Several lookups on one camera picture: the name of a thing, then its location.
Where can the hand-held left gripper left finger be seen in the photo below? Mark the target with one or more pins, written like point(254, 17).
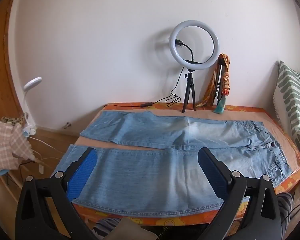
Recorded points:
point(83, 173)

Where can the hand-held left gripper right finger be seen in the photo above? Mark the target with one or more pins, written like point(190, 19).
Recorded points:
point(211, 173)

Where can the light blue denim pants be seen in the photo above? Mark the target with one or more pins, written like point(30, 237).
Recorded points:
point(145, 180)

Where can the white power strip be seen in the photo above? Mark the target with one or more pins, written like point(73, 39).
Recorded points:
point(41, 169)

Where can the metal door stopper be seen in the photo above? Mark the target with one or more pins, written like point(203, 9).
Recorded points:
point(68, 125)

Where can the green striped pillow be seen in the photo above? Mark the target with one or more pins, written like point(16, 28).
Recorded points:
point(292, 97)

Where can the person's left leg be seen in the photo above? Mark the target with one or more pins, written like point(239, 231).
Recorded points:
point(105, 228)

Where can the person's leg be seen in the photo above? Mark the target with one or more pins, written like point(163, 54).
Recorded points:
point(285, 210)
point(105, 228)

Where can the person's right leg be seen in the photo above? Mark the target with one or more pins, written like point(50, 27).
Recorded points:
point(285, 210)

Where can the orange floral bedsheet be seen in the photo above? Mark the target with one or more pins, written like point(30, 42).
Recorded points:
point(165, 221)

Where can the teal tassel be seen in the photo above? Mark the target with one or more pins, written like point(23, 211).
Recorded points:
point(219, 107)

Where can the grey-beige cloth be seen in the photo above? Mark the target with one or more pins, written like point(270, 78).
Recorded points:
point(132, 231)

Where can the checked beige cloth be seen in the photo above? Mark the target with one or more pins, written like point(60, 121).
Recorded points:
point(4, 142)

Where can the leopard print cloth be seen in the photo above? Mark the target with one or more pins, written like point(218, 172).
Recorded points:
point(12, 120)

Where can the black mini tripod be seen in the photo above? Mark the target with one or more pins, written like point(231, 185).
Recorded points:
point(189, 85)

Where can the black folded stand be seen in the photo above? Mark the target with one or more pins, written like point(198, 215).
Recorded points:
point(218, 80)

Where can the orange patterned scarf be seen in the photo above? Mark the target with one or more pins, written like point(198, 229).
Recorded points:
point(226, 80)

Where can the white clip lamp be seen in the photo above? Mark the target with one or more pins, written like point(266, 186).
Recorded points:
point(32, 82)

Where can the wooden door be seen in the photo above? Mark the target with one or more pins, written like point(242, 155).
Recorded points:
point(4, 67)

